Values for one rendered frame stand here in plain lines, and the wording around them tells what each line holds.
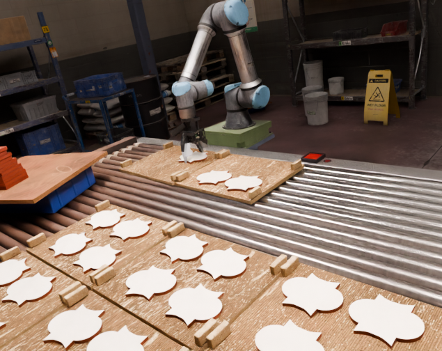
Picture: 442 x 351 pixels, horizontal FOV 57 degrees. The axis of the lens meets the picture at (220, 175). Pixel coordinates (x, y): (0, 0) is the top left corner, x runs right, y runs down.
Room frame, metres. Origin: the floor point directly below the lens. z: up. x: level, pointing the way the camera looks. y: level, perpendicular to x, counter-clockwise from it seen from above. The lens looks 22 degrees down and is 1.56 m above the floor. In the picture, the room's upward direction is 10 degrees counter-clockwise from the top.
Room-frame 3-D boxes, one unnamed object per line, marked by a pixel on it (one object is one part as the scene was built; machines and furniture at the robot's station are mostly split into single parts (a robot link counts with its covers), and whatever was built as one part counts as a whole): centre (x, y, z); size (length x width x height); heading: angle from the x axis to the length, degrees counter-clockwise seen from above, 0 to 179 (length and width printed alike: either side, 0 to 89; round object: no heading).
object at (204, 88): (1.90, 0.03, 1.24); 0.11 x 0.11 x 0.08; 39
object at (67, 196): (1.71, 0.77, 0.97); 0.31 x 0.31 x 0.10; 68
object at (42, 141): (5.58, 2.37, 0.32); 0.50 x 0.41 x 0.37; 131
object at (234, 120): (2.20, -0.15, 1.01); 0.15 x 0.15 x 0.10
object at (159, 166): (1.85, 0.21, 0.93); 0.41 x 0.35 x 0.02; 42
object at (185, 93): (1.83, 0.09, 1.24); 0.09 x 0.08 x 0.11; 129
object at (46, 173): (1.73, 0.83, 1.03); 0.50 x 0.50 x 0.02; 68
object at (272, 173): (1.55, -0.07, 0.93); 0.41 x 0.35 x 0.02; 43
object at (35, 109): (5.59, 2.28, 0.76); 0.50 x 0.36 x 0.24; 141
